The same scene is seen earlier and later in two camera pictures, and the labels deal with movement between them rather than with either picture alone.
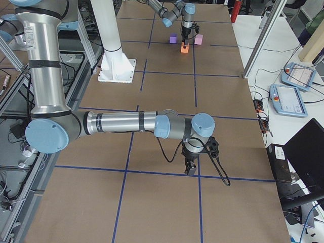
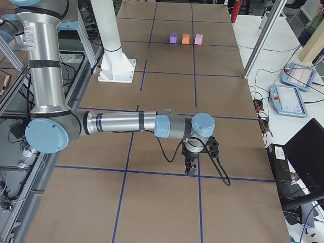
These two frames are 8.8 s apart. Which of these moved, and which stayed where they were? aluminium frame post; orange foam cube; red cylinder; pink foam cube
Moved: orange foam cube
Stayed: pink foam cube; red cylinder; aluminium frame post
